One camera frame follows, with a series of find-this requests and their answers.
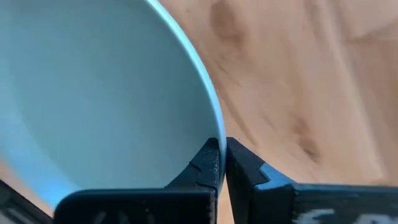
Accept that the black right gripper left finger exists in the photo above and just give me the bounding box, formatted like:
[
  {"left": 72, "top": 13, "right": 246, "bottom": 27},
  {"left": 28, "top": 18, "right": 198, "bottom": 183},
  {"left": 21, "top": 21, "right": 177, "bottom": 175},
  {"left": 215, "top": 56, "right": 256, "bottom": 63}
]
[{"left": 54, "top": 138, "right": 221, "bottom": 224}]

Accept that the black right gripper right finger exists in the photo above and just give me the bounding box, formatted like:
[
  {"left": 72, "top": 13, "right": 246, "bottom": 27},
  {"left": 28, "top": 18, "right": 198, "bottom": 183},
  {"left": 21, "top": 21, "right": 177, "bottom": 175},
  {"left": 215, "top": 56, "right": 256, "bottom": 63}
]
[{"left": 224, "top": 137, "right": 398, "bottom": 224}]

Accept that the green plate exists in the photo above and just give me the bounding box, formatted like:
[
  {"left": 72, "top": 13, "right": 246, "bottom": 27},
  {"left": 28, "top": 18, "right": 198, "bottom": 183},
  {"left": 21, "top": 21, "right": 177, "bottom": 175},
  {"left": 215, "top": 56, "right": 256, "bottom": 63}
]
[{"left": 0, "top": 0, "right": 227, "bottom": 208}]

